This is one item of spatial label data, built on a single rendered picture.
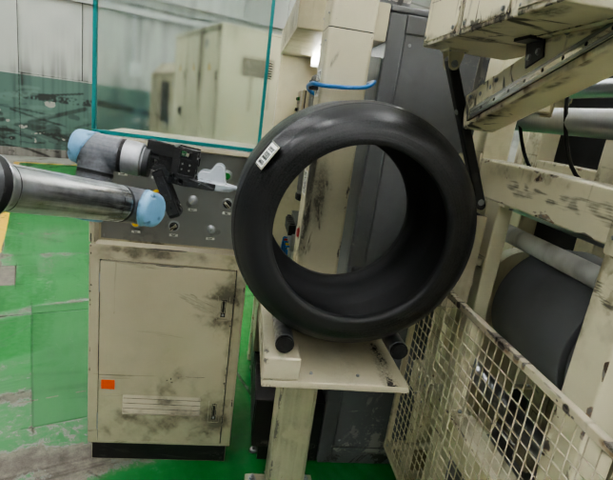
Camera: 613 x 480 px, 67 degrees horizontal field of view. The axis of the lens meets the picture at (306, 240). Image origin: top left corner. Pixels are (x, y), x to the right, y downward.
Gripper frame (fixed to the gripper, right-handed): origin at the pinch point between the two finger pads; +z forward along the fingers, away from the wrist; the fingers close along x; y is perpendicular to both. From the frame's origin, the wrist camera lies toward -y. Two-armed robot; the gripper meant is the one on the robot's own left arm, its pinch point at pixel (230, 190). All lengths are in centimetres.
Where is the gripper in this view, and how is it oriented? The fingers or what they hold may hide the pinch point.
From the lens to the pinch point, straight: 110.2
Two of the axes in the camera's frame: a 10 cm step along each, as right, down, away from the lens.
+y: 2.5, -9.4, -2.5
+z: 9.6, 2.1, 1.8
